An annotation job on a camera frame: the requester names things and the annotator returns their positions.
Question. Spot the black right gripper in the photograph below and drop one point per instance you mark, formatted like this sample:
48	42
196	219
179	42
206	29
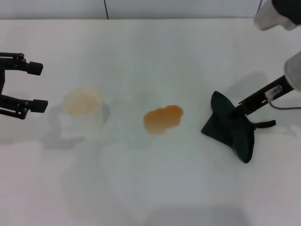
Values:
256	99

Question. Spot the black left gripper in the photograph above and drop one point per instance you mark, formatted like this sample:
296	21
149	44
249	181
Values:
2	80

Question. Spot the dark blue rag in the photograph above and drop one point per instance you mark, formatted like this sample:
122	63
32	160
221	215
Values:
221	127

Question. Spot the white paper cup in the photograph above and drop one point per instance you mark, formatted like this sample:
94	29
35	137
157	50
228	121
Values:
82	103

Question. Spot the brown water stain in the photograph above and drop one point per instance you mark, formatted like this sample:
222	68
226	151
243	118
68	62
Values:
162	120

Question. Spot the right wrist camera housing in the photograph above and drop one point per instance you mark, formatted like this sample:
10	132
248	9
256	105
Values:
268	16

